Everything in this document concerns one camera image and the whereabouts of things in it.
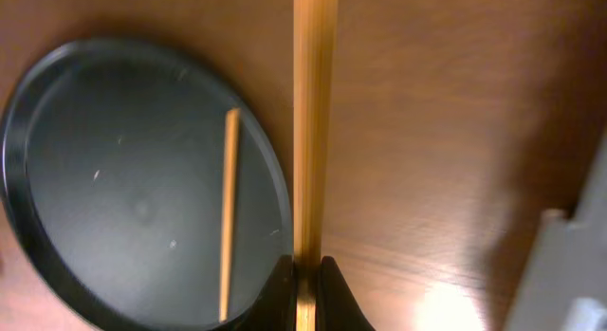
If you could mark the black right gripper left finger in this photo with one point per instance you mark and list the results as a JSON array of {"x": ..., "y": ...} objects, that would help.
[{"x": 274, "y": 308}]

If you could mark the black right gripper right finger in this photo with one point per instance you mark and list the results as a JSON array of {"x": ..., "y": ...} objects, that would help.
[{"x": 337, "y": 308}]

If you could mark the wooden chopstick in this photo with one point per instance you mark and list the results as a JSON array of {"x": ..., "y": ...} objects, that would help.
[
  {"x": 228, "y": 207},
  {"x": 315, "y": 28}
]

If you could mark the grey dishwasher rack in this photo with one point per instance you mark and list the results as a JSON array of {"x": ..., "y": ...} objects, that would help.
[{"x": 564, "y": 281}]

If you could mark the round black tray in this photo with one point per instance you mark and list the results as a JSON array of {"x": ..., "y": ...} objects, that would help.
[{"x": 112, "y": 167}]

